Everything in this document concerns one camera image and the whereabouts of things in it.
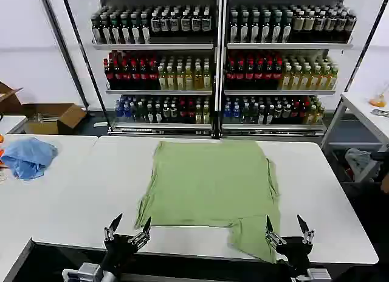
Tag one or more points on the thick grey diagonal frame pole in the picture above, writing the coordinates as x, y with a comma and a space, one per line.
65, 51

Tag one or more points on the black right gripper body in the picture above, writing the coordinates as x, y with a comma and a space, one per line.
293, 253

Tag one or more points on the grey crumpled cloth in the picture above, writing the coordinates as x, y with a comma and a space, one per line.
358, 160

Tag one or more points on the white side table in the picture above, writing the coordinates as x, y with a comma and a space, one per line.
361, 112

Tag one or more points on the cardboard flap piece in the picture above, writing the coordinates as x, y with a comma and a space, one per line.
9, 96

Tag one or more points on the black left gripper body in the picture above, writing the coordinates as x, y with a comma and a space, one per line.
117, 254

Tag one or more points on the shelf rack with bottles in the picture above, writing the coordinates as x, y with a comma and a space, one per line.
222, 66

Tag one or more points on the orange plastic item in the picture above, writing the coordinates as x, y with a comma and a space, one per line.
1, 149

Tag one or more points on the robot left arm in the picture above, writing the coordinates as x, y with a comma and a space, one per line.
88, 273

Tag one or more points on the thin black diagonal frame pole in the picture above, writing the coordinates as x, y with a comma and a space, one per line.
86, 63

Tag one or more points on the green shirt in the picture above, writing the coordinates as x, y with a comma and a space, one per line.
209, 184

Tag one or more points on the open cardboard box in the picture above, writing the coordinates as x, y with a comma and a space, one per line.
51, 118

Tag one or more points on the crumpled blue cloth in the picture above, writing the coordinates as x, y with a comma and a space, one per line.
27, 159

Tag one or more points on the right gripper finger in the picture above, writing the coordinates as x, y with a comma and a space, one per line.
303, 227
270, 230

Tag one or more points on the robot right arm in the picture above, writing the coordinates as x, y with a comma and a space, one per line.
316, 276

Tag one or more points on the orange item on side table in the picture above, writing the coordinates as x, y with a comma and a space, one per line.
377, 102

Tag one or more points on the small metal tool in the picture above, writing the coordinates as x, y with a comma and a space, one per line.
380, 113

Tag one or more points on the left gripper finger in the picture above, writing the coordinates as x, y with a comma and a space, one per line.
115, 225
145, 230

